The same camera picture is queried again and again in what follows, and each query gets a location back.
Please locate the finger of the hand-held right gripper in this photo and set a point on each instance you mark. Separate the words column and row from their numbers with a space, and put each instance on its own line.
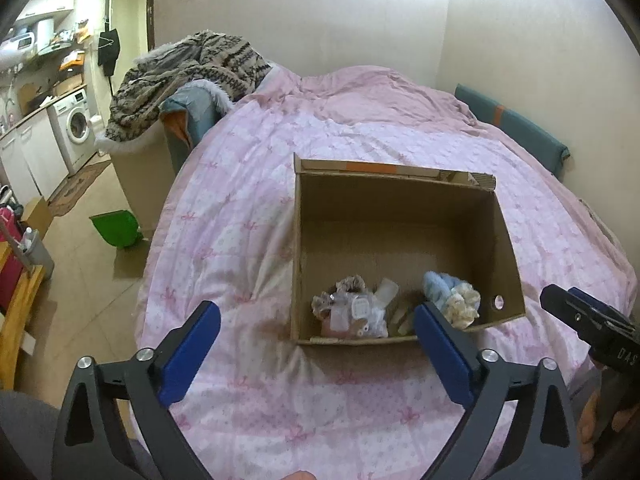
column 575, row 310

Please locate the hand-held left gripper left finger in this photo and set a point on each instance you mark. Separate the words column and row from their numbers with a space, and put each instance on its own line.
column 190, row 350

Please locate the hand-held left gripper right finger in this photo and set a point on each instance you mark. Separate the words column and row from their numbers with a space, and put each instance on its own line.
column 445, row 355

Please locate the cream scrunchie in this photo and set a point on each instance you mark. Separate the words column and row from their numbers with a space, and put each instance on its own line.
column 462, row 305

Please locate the light blue plush toy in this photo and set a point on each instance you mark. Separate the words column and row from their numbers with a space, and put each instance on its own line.
column 440, row 287

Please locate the clear plastic packet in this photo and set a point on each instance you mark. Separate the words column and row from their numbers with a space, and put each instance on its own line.
column 360, row 310

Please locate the brown cardboard box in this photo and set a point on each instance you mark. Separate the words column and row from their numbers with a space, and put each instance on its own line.
column 390, row 200

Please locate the beige soft item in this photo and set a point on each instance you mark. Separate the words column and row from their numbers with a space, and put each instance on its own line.
column 402, row 317

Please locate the person's right hand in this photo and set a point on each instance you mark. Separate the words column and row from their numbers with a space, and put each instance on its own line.
column 590, row 415

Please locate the brown scrunchie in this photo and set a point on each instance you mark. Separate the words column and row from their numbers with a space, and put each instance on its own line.
column 350, row 285

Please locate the pink printed blanket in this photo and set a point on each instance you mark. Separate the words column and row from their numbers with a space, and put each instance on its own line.
column 240, row 240

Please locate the grey beige scrunchie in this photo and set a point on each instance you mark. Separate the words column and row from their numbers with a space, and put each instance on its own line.
column 322, row 305

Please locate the green dustpan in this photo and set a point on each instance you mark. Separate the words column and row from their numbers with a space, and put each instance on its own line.
column 117, row 227

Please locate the wooden chair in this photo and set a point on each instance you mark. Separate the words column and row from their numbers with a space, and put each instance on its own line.
column 20, row 310

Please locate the beige armchair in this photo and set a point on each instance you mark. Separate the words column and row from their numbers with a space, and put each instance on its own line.
column 140, row 180

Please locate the grey bin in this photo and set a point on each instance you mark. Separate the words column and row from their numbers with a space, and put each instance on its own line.
column 37, row 257

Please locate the teal pillow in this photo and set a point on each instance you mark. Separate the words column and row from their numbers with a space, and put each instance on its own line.
column 515, row 130

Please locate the patterned floor rug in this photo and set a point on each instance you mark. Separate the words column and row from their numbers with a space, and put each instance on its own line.
column 75, row 187

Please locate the red bag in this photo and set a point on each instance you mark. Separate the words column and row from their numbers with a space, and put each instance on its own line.
column 7, row 260

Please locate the small cardboard box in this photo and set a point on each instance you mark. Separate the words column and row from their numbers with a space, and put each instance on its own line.
column 35, row 212

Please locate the white kitchen cabinets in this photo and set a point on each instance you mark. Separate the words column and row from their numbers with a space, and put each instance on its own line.
column 25, row 155

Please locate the white washing machine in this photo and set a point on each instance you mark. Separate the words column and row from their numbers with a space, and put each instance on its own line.
column 75, row 120

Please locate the patterned knit blanket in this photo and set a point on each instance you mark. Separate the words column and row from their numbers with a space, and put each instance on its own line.
column 165, row 80

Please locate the black hanging garment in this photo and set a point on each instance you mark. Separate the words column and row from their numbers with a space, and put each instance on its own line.
column 107, row 47

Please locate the dark brown door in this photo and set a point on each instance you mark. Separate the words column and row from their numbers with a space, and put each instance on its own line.
column 150, row 20

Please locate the white water heater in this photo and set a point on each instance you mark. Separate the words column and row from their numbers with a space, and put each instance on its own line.
column 45, row 32

